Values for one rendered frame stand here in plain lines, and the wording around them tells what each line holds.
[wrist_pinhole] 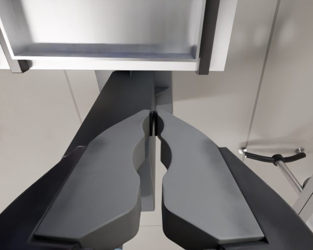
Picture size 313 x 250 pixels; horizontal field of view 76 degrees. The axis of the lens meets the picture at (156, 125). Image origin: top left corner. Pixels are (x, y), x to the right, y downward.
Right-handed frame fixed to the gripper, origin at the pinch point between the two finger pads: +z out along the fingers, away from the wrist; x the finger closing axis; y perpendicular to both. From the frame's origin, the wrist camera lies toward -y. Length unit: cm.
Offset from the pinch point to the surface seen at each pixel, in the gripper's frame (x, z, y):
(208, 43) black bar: 7.4, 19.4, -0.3
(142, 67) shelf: -2.2, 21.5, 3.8
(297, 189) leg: 86, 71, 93
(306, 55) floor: 87, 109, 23
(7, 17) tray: -19.6, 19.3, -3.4
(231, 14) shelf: 10.6, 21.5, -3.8
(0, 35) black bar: -21.5, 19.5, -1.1
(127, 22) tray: -4.1, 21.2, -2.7
